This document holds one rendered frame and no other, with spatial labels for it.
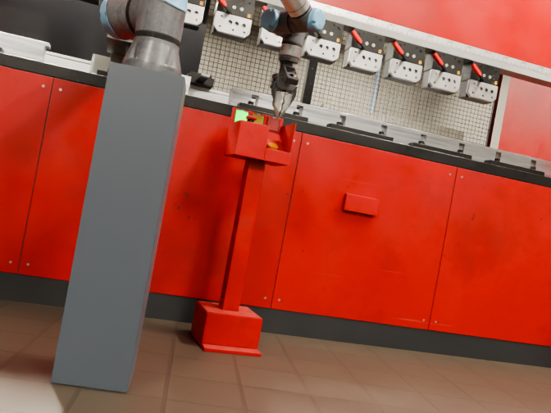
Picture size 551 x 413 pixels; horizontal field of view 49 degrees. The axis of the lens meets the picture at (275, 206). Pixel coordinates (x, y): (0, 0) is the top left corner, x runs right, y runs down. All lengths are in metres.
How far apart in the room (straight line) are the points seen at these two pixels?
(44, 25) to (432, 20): 1.77
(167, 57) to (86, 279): 0.57
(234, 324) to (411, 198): 1.01
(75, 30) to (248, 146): 1.29
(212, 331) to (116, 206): 0.75
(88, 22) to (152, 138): 1.67
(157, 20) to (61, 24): 1.56
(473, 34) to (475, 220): 0.86
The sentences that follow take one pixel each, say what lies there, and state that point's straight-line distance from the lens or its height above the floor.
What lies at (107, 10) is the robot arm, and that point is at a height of 0.93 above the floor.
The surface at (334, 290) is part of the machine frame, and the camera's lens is 2.57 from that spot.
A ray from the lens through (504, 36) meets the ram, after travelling 3.12.
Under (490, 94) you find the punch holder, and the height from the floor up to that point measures 1.21.
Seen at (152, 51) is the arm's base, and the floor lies 0.82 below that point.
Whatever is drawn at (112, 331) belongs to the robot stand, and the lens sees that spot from 1.53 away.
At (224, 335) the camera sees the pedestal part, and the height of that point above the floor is 0.05.
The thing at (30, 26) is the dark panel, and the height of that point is 1.13.
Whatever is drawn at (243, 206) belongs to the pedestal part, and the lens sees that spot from 2.13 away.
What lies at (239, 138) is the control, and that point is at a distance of 2.07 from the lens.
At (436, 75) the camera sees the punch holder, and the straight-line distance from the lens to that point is 2.89.
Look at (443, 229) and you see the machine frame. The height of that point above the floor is 0.55.
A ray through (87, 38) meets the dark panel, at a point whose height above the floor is 1.13.
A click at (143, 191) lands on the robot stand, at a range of 1.48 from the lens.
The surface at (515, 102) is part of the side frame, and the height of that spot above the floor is 1.36.
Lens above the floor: 0.50
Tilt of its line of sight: level
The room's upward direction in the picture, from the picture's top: 10 degrees clockwise
